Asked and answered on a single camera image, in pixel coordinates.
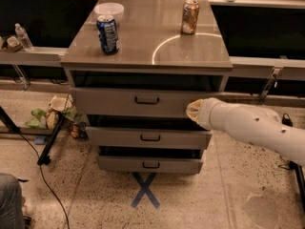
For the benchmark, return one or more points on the clear water bottle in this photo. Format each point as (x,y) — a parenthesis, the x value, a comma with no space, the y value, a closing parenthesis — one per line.
(23,37)

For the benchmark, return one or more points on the tan padded gripper tip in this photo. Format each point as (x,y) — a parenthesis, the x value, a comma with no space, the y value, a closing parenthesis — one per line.
(206,113)

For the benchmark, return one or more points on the grey middle drawer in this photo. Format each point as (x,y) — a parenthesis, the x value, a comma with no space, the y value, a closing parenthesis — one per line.
(149,138)

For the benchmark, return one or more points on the gold soda can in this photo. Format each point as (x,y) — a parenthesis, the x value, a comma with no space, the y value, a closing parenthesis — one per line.
(190,14)

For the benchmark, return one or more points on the blue tape cross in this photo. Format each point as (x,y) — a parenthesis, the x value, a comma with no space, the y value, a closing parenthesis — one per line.
(145,190)

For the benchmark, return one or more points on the black tripod leg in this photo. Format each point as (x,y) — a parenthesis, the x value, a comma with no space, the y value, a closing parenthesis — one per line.
(44,158)

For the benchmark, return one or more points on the person leg grey trousers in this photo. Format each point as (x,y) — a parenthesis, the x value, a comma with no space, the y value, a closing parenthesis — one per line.
(11,215)

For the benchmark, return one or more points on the grey bottom drawer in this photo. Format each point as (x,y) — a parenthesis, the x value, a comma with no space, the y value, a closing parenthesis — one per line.
(152,160)

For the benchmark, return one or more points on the bowl on left shelf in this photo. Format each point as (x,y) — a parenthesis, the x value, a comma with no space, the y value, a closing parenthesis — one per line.
(10,44)

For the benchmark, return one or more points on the grey drawer cabinet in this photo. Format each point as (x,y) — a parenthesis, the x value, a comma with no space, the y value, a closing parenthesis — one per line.
(153,55)

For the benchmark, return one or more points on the blue soda can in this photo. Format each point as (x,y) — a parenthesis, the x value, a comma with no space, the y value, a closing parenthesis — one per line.
(107,33)

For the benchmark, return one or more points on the grey top drawer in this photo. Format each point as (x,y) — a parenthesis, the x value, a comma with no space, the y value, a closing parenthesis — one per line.
(135,102)

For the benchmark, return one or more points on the grey drawer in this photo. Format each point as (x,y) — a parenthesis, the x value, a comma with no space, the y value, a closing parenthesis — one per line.
(149,138)
(135,102)
(152,160)

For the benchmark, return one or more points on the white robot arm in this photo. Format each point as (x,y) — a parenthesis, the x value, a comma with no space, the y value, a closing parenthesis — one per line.
(251,124)

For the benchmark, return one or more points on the black power adapter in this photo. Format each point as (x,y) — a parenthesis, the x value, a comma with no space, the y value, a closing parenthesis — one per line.
(286,120)

